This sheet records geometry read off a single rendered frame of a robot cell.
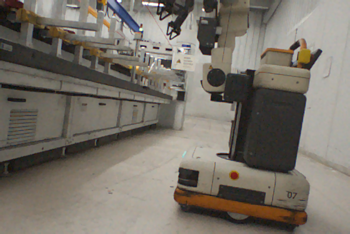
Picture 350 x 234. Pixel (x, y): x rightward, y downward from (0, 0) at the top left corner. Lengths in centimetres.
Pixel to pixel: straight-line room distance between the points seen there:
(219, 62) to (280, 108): 42
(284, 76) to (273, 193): 58
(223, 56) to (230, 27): 18
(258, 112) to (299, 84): 24
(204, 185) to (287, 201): 41
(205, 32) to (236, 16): 20
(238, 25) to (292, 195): 95
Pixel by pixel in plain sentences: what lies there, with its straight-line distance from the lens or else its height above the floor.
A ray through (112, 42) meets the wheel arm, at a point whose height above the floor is 82.
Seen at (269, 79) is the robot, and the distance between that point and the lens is 148.
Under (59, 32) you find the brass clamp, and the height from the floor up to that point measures 82.
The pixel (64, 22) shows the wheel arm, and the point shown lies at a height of 83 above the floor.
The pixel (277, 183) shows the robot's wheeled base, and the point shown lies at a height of 24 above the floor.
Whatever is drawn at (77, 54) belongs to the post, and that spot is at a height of 76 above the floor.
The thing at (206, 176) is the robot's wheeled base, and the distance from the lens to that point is 144.
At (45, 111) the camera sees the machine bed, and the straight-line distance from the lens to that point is 210.
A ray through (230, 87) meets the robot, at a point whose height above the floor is 68.
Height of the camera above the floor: 55
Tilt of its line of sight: 3 degrees down
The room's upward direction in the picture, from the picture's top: 8 degrees clockwise
